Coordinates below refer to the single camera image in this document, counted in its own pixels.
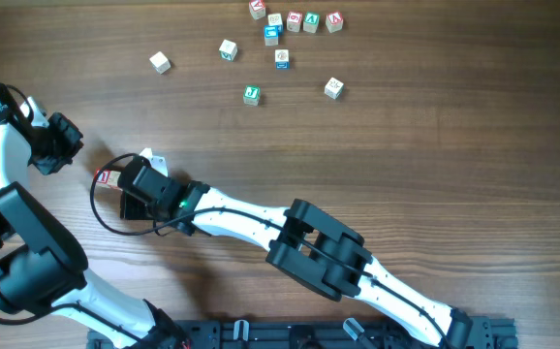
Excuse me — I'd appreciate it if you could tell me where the wooden block red side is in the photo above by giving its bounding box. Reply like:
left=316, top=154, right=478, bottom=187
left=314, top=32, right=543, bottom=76
left=94, top=170, right=111, bottom=188

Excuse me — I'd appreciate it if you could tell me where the wooden block circle picture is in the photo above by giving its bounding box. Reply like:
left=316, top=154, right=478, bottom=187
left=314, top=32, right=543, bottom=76
left=243, top=85, right=261, bottom=106

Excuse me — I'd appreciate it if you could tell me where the plain wooden block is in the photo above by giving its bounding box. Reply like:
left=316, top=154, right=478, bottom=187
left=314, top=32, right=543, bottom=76
left=149, top=51, right=171, bottom=75
left=107, top=170, right=121, bottom=189

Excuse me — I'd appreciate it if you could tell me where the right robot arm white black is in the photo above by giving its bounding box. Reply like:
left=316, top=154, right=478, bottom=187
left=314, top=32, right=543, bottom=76
left=117, top=156, right=473, bottom=348

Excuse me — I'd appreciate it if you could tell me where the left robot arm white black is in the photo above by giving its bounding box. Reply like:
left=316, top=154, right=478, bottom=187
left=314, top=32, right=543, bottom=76
left=0, top=82, right=188, bottom=348

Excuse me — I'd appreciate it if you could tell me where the wooden block green side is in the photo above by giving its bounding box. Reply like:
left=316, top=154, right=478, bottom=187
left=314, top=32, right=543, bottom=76
left=219, top=40, right=238, bottom=61

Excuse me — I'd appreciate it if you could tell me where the wooden block blue side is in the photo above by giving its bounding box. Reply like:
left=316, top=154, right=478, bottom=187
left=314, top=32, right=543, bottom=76
left=274, top=49, right=290, bottom=70

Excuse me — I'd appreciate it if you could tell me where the blue top wooden block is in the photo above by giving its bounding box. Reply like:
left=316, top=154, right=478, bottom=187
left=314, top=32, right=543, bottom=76
left=264, top=25, right=279, bottom=47

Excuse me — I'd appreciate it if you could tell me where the wooden block star picture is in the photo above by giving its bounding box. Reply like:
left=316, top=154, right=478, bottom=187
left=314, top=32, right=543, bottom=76
left=325, top=78, right=344, bottom=100

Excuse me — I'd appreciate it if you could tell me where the red letter block top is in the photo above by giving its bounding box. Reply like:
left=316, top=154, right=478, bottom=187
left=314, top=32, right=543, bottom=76
left=248, top=0, right=266, bottom=20

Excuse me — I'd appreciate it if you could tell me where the plain top block on blue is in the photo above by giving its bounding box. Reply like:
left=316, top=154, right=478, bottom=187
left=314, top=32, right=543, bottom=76
left=267, top=13, right=283, bottom=28

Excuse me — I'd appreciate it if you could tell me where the red number nine block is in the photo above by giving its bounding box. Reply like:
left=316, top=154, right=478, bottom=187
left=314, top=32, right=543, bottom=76
left=286, top=12, right=303, bottom=33

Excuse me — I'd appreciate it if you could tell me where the green letter A block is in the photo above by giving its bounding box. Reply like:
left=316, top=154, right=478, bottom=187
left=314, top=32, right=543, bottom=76
left=302, top=12, right=320, bottom=34

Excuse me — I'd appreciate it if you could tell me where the red letter A block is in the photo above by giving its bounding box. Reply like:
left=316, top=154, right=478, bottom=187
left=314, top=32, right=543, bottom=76
left=326, top=12, right=344, bottom=33

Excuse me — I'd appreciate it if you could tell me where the black mounting rail base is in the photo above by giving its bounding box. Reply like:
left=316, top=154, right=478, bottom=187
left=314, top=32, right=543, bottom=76
left=85, top=317, right=521, bottom=349

